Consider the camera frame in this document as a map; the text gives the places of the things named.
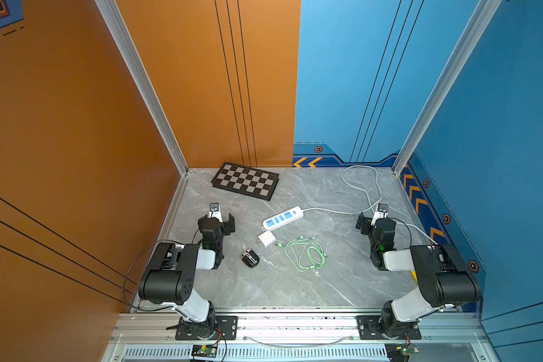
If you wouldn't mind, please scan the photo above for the white blue power strip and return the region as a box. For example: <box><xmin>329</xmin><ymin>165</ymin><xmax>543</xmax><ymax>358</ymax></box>
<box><xmin>262</xmin><ymin>207</ymin><xmax>303</xmax><ymax>232</ymax></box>

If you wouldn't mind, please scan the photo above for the right green circuit board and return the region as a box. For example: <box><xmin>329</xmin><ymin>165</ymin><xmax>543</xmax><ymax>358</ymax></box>
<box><xmin>385</xmin><ymin>345</ymin><xmax>420</xmax><ymax>362</ymax></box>

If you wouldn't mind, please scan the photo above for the aluminium front rail frame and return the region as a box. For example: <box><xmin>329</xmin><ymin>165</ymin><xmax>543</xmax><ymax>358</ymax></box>
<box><xmin>102</xmin><ymin>308</ymin><xmax>499</xmax><ymax>361</ymax></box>

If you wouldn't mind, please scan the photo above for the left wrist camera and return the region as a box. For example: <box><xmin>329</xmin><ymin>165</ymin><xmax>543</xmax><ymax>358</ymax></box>
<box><xmin>208</xmin><ymin>202</ymin><xmax>223</xmax><ymax>223</ymax></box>

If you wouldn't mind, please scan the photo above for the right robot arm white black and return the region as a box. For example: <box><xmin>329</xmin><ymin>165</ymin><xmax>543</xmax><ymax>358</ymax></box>
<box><xmin>356</xmin><ymin>214</ymin><xmax>482</xmax><ymax>339</ymax></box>

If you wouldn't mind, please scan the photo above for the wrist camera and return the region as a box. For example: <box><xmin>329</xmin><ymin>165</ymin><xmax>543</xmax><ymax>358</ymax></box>
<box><xmin>208</xmin><ymin>202</ymin><xmax>223</xmax><ymax>223</ymax></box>
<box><xmin>371</xmin><ymin>203</ymin><xmax>389</xmax><ymax>226</ymax></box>

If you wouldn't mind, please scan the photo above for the green circuit board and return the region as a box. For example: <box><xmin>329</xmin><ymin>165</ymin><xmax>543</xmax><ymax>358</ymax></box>
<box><xmin>191</xmin><ymin>345</ymin><xmax>218</xmax><ymax>360</ymax></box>
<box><xmin>385</xmin><ymin>345</ymin><xmax>420</xmax><ymax>362</ymax></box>

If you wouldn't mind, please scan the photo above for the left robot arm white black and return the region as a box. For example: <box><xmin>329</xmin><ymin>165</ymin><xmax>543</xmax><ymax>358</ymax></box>
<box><xmin>138</xmin><ymin>213</ymin><xmax>235</xmax><ymax>340</ymax></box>

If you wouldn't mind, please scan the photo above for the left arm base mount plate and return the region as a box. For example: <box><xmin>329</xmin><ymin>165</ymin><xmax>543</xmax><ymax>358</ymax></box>
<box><xmin>175</xmin><ymin>315</ymin><xmax>238</xmax><ymax>341</ymax></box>

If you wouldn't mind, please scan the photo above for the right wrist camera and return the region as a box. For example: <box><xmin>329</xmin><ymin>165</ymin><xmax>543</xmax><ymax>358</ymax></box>
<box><xmin>371</xmin><ymin>203</ymin><xmax>389</xmax><ymax>226</ymax></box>

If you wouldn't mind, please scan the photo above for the white USB charger adapter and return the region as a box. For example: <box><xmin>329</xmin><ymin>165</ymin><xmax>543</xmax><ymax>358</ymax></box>
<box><xmin>258</xmin><ymin>230</ymin><xmax>276</xmax><ymax>247</ymax></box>

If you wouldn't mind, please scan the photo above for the green charging cable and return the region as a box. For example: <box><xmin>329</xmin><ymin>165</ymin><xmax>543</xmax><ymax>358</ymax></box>
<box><xmin>275</xmin><ymin>236</ymin><xmax>328</xmax><ymax>273</ymax></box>

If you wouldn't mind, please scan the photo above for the black white chessboard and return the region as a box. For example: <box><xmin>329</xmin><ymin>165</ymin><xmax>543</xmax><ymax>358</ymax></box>
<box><xmin>211</xmin><ymin>162</ymin><xmax>280</xmax><ymax>201</ymax></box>

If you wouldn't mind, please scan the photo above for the white power strip cord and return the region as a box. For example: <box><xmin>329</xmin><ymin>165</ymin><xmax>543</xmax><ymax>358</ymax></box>
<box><xmin>302</xmin><ymin>164</ymin><xmax>449</xmax><ymax>247</ymax></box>

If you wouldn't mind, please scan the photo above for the left green circuit board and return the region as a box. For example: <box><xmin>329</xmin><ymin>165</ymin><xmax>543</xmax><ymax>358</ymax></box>
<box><xmin>191</xmin><ymin>345</ymin><xmax>218</xmax><ymax>360</ymax></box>

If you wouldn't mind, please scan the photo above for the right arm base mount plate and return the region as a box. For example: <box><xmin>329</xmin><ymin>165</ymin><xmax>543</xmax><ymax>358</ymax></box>
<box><xmin>356</xmin><ymin>315</ymin><xmax>422</xmax><ymax>340</ymax></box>

